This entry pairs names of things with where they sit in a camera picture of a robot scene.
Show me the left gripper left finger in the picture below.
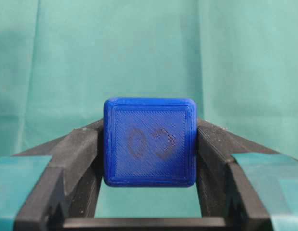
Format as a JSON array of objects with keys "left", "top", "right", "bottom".
[{"left": 0, "top": 120, "right": 103, "bottom": 231}]

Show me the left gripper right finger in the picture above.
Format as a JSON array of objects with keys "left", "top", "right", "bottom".
[{"left": 195, "top": 120, "right": 298, "bottom": 231}]

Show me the blue cube block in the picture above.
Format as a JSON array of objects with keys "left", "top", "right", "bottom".
[{"left": 103, "top": 97, "right": 197, "bottom": 187}]

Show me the green table cloth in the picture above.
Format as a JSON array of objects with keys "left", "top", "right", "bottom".
[{"left": 0, "top": 0, "right": 298, "bottom": 218}]

